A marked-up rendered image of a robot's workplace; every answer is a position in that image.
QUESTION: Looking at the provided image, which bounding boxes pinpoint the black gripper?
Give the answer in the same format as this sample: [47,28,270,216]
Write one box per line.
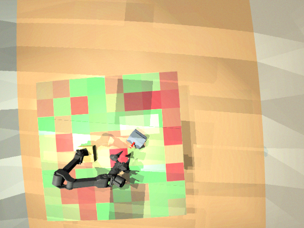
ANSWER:
[109,150,130,174]

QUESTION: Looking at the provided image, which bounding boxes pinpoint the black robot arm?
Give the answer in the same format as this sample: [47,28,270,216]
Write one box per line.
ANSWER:
[52,148,128,190]

